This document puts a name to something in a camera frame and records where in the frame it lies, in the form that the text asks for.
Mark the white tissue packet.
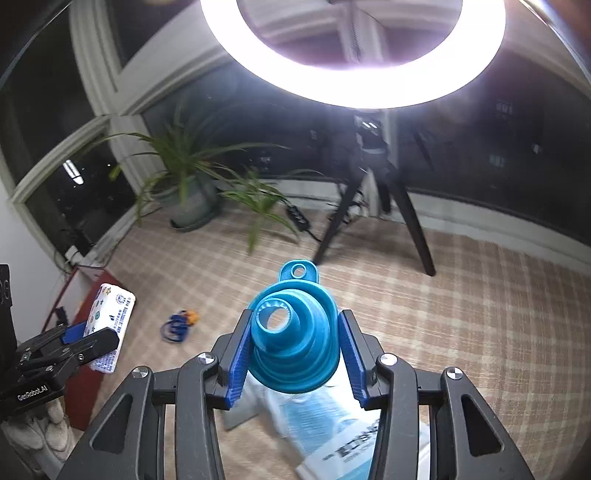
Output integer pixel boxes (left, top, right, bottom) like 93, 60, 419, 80
84, 283, 136, 374

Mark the blue rope bundle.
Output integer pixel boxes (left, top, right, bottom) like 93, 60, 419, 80
160, 309, 201, 345

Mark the clear plastic mask package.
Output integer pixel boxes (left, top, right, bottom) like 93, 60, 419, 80
223, 359, 433, 480

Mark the blue silicone funnel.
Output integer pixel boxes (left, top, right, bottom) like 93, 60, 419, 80
249, 260, 341, 394

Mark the white gloved left hand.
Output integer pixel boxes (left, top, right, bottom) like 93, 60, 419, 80
1, 397, 76, 479

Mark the red white cardboard box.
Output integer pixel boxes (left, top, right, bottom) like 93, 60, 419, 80
41, 264, 122, 432

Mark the white power strip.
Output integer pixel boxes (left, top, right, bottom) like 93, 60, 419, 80
64, 245, 100, 268

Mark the beige plaid mat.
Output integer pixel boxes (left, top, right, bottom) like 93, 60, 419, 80
59, 209, 591, 480

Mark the green potted spider plant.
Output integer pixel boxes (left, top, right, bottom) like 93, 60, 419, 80
80, 103, 301, 254

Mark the black tripod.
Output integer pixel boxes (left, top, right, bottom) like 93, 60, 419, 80
312, 110, 436, 277

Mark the white ring light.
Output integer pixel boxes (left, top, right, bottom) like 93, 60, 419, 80
198, 0, 507, 111

